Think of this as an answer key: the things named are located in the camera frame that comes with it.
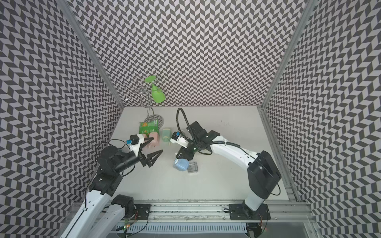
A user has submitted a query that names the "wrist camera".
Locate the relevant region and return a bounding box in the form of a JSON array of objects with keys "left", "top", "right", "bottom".
[
  {"left": 170, "top": 131, "right": 188, "bottom": 148},
  {"left": 126, "top": 134, "right": 145, "bottom": 157}
]

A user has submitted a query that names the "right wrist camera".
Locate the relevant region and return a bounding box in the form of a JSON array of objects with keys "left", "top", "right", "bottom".
[{"left": 170, "top": 131, "right": 188, "bottom": 148}]

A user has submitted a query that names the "light blue pencil sharpener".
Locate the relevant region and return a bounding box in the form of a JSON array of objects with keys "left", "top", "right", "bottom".
[{"left": 173, "top": 159, "right": 190, "bottom": 172}]

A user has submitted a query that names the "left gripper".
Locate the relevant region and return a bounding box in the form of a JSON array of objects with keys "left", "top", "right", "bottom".
[{"left": 114, "top": 137, "right": 163, "bottom": 175}]

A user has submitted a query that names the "green snack packet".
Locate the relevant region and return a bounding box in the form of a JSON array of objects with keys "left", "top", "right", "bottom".
[{"left": 139, "top": 120, "right": 159, "bottom": 135}]

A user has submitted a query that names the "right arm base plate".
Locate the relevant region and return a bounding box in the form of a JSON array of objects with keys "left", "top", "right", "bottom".
[{"left": 224, "top": 203, "right": 271, "bottom": 221}]

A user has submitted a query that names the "aluminium front rail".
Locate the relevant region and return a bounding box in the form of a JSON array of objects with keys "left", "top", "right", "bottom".
[{"left": 135, "top": 200, "right": 315, "bottom": 223}]

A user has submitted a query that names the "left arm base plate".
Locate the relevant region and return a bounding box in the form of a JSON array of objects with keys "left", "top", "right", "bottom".
[{"left": 132, "top": 203, "right": 151, "bottom": 221}]

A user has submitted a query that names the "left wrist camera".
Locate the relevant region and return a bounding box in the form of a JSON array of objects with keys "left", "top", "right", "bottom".
[{"left": 126, "top": 134, "right": 145, "bottom": 157}]

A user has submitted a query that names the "grey transparent tray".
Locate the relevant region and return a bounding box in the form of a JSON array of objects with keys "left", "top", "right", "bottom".
[{"left": 187, "top": 162, "right": 198, "bottom": 174}]

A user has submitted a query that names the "pink pencil sharpener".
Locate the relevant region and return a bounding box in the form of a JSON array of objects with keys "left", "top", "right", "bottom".
[{"left": 148, "top": 132, "right": 160, "bottom": 148}]

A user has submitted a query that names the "mint green pencil sharpener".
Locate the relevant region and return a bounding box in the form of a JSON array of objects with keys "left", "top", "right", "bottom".
[{"left": 162, "top": 128, "right": 172, "bottom": 143}]

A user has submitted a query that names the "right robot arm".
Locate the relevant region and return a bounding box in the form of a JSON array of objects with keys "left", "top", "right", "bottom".
[{"left": 170, "top": 122, "right": 281, "bottom": 212}]

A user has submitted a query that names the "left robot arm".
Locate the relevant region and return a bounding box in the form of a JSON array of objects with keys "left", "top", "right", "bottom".
[{"left": 60, "top": 134, "right": 163, "bottom": 238}]

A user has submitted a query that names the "green plastic cup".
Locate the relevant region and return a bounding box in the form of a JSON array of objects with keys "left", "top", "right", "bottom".
[{"left": 144, "top": 75, "right": 166, "bottom": 104}]

